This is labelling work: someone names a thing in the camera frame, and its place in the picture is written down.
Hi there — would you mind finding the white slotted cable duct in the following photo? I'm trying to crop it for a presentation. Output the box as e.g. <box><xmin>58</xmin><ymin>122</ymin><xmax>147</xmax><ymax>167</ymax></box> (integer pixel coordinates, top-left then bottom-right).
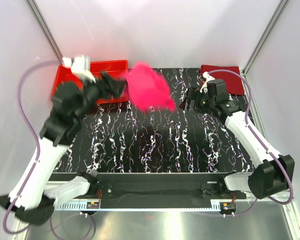
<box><xmin>55</xmin><ymin>200</ymin><xmax>237</xmax><ymax>213</ymax></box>

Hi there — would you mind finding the bright pink t-shirt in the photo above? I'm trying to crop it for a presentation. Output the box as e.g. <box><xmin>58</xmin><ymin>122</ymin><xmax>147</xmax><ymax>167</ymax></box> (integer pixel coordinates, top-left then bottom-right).
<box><xmin>122</xmin><ymin>62</ymin><xmax>176</xmax><ymax>112</ymax></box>

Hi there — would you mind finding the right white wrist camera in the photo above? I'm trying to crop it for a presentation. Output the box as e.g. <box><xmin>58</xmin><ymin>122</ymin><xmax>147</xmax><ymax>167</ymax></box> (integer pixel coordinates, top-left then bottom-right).
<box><xmin>199</xmin><ymin>71</ymin><xmax>215</xmax><ymax>94</ymax></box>

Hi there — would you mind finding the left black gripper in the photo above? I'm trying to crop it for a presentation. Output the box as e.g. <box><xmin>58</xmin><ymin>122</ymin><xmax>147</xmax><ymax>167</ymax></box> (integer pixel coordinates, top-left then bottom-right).
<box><xmin>76</xmin><ymin>71</ymin><xmax>130</xmax><ymax>121</ymax></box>

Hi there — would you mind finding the aluminium frame post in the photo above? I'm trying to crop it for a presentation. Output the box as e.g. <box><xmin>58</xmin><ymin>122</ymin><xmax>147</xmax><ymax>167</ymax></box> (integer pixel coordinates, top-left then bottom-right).
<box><xmin>242</xmin><ymin>0</ymin><xmax>290</xmax><ymax>76</ymax></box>
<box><xmin>25</xmin><ymin>0</ymin><xmax>63</xmax><ymax>62</ymax></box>

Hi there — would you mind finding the left aluminium frame post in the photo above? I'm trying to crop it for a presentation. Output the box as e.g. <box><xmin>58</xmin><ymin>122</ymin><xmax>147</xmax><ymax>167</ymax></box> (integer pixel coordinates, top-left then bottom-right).
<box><xmin>25</xmin><ymin>0</ymin><xmax>63</xmax><ymax>62</ymax></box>

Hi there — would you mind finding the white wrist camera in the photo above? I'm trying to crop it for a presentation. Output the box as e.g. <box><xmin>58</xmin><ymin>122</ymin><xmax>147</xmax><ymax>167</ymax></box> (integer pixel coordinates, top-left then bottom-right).
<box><xmin>199</xmin><ymin>71</ymin><xmax>215</xmax><ymax>94</ymax></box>
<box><xmin>62</xmin><ymin>55</ymin><xmax>96</xmax><ymax>83</ymax></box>

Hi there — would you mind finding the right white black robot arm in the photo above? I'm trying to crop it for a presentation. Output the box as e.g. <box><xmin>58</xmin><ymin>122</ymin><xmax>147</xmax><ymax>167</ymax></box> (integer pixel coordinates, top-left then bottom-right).
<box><xmin>179</xmin><ymin>79</ymin><xmax>295</xmax><ymax>200</ymax></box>

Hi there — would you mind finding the right aluminium frame post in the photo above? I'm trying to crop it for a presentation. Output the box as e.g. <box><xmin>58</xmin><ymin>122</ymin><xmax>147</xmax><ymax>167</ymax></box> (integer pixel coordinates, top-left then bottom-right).
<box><xmin>242</xmin><ymin>0</ymin><xmax>290</xmax><ymax>76</ymax></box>

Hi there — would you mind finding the red plastic bin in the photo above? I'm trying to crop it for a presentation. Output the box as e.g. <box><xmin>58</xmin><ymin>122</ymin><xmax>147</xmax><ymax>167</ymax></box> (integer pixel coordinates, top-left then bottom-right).
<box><xmin>51</xmin><ymin>60</ymin><xmax>128</xmax><ymax>104</ymax></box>

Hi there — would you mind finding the folded dark red t-shirt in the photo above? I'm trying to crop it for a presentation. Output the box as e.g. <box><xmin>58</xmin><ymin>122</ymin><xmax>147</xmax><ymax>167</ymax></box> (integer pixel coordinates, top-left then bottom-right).
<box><xmin>200</xmin><ymin>65</ymin><xmax>245</xmax><ymax>96</ymax></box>

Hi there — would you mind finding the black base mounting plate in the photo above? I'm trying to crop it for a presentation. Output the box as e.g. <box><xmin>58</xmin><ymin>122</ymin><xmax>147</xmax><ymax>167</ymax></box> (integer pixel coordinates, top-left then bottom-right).
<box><xmin>56</xmin><ymin>173</ymin><xmax>246</xmax><ymax>212</ymax></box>

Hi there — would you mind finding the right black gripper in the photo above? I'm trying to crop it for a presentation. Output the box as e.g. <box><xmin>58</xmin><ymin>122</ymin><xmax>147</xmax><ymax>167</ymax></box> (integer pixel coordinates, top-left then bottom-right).
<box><xmin>179</xmin><ymin>87</ymin><xmax>215</xmax><ymax>115</ymax></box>

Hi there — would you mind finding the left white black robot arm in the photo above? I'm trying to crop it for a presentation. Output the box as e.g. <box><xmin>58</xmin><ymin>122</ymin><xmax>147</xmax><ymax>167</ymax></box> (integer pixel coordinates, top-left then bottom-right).
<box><xmin>0</xmin><ymin>72</ymin><xmax>127</xmax><ymax>226</ymax></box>

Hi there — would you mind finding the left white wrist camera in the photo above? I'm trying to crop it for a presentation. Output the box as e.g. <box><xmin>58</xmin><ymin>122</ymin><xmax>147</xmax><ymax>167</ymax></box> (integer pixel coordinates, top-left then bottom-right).
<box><xmin>62</xmin><ymin>55</ymin><xmax>96</xmax><ymax>83</ymax></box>

